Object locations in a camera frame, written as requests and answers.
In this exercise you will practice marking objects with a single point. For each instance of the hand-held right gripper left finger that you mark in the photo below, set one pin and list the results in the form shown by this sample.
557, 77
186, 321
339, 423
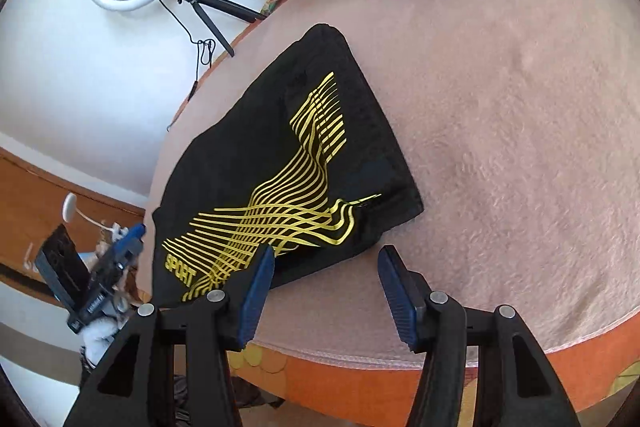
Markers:
255, 294

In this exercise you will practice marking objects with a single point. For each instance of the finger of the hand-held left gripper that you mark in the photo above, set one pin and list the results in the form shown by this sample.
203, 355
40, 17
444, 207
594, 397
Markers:
131, 239

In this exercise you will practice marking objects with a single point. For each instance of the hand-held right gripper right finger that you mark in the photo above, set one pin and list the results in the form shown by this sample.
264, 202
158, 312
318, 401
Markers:
397, 297

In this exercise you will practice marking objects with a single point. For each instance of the black shirt yellow print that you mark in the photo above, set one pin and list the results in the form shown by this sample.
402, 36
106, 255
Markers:
260, 147

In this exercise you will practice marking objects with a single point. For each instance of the small white lamp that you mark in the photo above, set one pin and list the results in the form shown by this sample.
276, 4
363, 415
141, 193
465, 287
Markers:
71, 207

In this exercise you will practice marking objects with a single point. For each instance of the orange patterned bed sheet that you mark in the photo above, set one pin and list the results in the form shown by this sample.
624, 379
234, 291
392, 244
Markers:
360, 377

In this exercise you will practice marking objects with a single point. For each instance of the brown wooden furniture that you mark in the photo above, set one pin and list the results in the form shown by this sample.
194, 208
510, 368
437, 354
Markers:
30, 202

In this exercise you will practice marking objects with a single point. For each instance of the pink fleece blanket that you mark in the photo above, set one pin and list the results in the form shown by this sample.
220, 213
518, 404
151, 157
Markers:
500, 132

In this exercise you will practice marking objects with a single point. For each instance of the black tripod stand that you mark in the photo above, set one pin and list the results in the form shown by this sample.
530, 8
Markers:
215, 9

